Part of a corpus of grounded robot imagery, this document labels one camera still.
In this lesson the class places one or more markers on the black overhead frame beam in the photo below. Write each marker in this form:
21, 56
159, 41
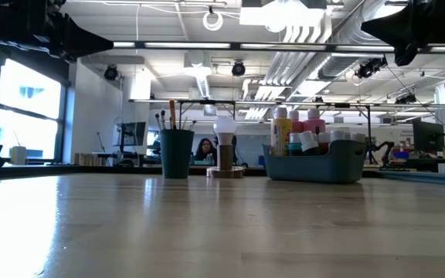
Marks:
191, 45

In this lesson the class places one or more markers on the silver ventilation duct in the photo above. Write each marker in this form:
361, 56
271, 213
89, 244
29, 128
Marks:
342, 63

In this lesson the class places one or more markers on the teal ribbed plastic cup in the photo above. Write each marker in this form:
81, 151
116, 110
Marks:
176, 154

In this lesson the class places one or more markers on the teal plastic bin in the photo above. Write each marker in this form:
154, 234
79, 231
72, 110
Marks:
315, 168

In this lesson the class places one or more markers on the person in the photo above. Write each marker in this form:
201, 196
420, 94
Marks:
206, 148

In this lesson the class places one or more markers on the background black robot arm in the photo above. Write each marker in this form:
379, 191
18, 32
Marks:
382, 148

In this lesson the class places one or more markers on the round black ceiling camera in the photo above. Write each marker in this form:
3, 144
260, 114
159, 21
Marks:
238, 69
110, 72

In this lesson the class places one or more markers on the large yellow paint bottle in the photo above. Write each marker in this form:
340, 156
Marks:
281, 131

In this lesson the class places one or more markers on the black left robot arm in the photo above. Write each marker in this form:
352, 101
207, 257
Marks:
10, 23

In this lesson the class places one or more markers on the white bulb on metal base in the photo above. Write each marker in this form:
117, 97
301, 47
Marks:
225, 127

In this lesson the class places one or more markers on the short paintbrush silver ferrule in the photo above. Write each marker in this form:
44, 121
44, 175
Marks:
192, 124
157, 121
163, 119

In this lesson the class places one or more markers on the short paintbrush orange ferrule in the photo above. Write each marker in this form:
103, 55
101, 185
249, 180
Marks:
184, 124

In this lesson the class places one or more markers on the black computer monitor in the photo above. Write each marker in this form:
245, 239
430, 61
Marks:
427, 135
131, 134

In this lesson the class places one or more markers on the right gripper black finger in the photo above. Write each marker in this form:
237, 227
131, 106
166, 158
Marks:
384, 27

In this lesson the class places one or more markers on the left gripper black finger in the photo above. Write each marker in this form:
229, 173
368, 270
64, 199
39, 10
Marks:
91, 40

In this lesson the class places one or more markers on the pale cylindrical container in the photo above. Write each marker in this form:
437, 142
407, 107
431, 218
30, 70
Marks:
18, 155

